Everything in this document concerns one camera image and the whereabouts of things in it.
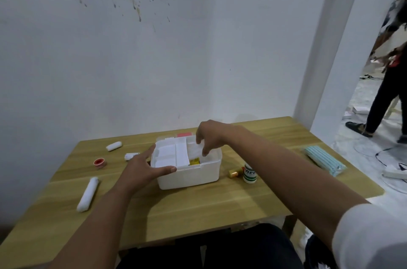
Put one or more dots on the white power strip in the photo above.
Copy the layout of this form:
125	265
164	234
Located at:
396	171

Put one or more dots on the black trousers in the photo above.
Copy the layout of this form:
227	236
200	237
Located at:
222	249

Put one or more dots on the person's right hand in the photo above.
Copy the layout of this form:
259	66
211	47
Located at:
213	135

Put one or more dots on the white bottle with green label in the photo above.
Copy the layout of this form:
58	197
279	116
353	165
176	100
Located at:
249	175

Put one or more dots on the white plastic storage box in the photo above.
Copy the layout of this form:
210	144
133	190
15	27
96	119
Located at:
190	178

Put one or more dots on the red tape roll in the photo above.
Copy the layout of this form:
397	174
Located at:
99	162

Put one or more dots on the small white tube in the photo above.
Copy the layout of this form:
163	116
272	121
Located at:
131	156

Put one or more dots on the small amber bottle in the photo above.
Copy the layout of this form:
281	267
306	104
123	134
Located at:
234	173

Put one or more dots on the yellow small box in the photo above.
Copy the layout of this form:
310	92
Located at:
194	162

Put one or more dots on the white gauze packet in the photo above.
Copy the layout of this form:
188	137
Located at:
194	150

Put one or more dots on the long white bandage roll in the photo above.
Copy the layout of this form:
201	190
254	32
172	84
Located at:
87	194

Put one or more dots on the person's right thumb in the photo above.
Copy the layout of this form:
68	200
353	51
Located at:
206	150

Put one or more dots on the white divided inner tray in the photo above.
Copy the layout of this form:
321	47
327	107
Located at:
170	154

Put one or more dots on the pink flat item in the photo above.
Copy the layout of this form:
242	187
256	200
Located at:
184	134

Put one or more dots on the white shirt sleeve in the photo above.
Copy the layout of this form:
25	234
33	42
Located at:
372	237

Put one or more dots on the person's left forearm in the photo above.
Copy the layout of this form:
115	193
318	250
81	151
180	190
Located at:
95	224

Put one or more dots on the person's left hand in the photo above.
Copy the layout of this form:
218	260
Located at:
138	171

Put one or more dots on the white flat box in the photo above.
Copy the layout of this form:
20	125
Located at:
360	109

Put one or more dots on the person's right forearm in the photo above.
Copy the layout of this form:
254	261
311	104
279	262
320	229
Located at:
286	170

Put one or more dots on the person's left thumb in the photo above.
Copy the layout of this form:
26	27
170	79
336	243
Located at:
167	170

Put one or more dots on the pack of blue face masks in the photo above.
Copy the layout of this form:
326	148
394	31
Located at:
325	160

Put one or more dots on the short white bandage roll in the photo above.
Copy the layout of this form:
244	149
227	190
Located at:
114	146

